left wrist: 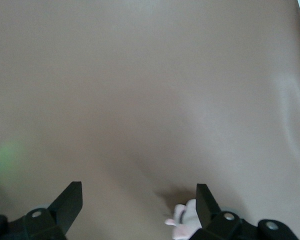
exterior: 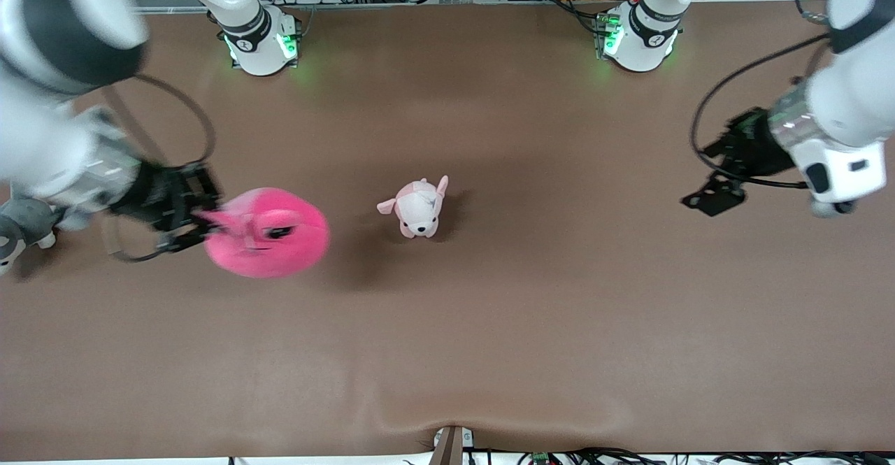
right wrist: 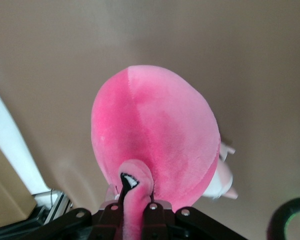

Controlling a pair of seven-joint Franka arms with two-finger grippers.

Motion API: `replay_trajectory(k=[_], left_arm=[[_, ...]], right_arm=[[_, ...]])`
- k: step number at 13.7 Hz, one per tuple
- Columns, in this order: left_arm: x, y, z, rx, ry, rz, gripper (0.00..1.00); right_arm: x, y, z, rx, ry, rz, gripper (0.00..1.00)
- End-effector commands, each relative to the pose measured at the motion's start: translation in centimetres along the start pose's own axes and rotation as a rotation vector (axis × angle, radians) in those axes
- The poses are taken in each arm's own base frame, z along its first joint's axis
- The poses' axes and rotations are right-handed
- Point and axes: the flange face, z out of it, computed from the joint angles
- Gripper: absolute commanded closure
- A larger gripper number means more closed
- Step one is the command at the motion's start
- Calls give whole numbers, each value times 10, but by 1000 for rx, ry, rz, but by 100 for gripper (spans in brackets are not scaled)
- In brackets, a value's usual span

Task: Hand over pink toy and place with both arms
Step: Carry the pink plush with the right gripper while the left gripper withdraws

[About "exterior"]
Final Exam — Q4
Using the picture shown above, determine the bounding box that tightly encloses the silver table edge rail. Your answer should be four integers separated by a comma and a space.
133, 0, 833, 16

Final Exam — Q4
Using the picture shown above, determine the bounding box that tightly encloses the pink round plush toy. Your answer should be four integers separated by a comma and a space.
203, 187, 331, 279

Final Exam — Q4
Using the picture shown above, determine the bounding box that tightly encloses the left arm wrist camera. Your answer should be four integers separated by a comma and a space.
797, 140, 887, 218

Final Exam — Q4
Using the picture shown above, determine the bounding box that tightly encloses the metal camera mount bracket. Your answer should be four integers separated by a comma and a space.
428, 425, 476, 465

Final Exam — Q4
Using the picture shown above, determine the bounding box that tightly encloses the grey white plush husky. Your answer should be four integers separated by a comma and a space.
0, 196, 78, 276

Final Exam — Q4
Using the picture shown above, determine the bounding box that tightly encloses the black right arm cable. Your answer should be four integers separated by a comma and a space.
105, 73, 216, 263

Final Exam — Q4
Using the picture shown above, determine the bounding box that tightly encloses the white pink plush dog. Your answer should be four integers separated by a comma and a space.
377, 176, 450, 239

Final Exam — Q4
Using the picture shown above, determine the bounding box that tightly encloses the black cable bundle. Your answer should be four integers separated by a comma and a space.
517, 448, 895, 465

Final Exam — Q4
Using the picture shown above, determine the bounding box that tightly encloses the brown table mat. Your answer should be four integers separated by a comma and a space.
0, 0, 895, 460

